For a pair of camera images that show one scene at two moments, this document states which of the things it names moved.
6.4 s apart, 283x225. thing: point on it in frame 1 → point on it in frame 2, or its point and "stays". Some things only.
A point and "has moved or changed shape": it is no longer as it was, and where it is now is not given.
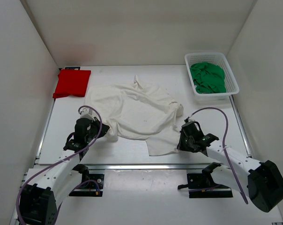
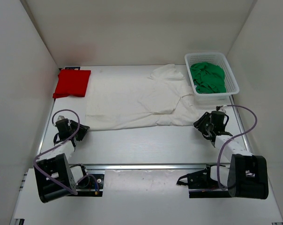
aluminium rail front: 177,166 stays
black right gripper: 181,146 → 198,124
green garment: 208,78 stays
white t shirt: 134,111 has moved or changed shape
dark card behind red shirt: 72,68 stays
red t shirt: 71,82 stays
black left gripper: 96,122 → 83,129
